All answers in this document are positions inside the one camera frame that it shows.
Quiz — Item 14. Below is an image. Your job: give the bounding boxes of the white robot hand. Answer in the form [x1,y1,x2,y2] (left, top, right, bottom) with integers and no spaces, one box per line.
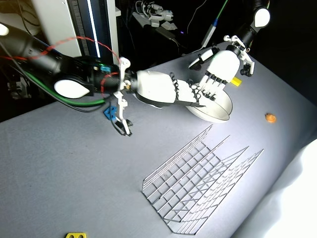
[188,46,241,100]
[135,70,216,110]

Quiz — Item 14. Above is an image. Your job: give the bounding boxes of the spare white robot hand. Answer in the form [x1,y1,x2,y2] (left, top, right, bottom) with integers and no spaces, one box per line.
[132,1,178,28]

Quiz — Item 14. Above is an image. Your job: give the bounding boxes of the blue pentagon block with holes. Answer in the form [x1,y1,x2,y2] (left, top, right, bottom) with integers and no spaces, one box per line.
[104,106,117,121]

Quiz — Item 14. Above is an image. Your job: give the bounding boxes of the black power adapter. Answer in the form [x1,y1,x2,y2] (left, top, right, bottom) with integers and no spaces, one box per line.
[156,26,177,42]

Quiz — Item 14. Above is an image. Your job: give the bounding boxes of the grey table cloth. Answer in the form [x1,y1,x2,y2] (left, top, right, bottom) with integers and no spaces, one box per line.
[0,41,317,238]

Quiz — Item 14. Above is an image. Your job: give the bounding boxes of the white backdrop cloth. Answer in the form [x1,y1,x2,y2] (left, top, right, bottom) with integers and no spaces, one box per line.
[230,138,317,238]

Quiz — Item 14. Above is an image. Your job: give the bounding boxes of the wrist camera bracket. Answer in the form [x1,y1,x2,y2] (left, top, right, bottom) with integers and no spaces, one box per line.
[112,57,133,137]
[239,53,255,77]

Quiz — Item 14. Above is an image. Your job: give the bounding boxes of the grey inline cable connector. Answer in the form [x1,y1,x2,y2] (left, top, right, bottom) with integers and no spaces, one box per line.
[201,0,230,49]

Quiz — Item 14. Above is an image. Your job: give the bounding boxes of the wire dish rack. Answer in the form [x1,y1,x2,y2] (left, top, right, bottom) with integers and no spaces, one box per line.
[142,124,264,235]

